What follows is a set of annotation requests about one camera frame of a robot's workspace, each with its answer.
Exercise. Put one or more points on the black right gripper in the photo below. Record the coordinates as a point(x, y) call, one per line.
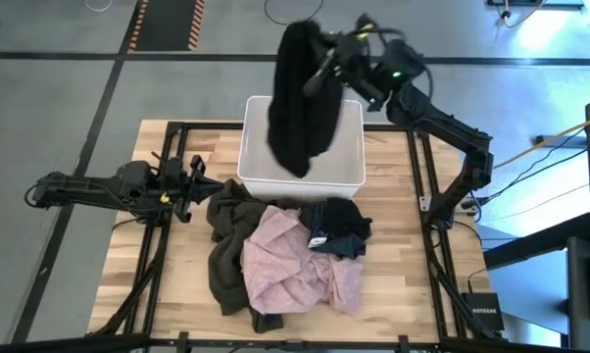
point(349, 54)

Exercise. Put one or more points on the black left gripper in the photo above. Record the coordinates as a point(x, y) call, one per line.
point(182, 184)

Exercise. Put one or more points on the black fleece garment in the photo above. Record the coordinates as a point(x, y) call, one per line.
point(295, 122)

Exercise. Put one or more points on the olive green garment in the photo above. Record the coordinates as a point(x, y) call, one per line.
point(226, 265)

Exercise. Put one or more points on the pink linen garment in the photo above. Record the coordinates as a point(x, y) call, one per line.
point(285, 265)

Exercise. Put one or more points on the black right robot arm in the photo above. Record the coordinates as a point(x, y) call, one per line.
point(437, 122)

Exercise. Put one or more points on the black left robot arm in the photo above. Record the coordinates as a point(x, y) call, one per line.
point(79, 188)

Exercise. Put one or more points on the white plastic laundry basket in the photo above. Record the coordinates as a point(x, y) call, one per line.
point(349, 171)

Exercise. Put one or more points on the dark navy garment with label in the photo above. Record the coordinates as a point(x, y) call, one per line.
point(344, 216)

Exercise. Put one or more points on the hazard-striped black floor mat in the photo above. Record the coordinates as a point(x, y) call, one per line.
point(167, 24)

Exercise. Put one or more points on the black metal beam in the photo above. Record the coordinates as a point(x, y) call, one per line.
point(535, 242)

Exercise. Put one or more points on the dark desk with keyboard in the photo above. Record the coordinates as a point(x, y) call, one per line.
point(581, 294)

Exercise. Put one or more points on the black metal table frame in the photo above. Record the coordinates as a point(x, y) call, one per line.
point(207, 127)

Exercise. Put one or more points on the black Netgear network switch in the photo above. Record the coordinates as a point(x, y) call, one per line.
point(482, 311)

